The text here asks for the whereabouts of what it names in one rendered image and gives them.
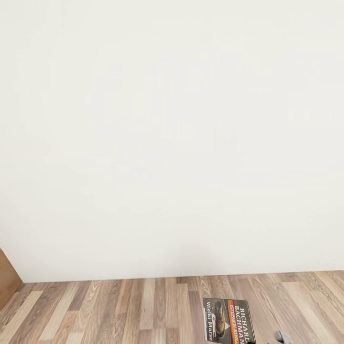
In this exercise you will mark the hardback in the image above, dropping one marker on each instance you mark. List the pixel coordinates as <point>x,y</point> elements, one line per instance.
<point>227,321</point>

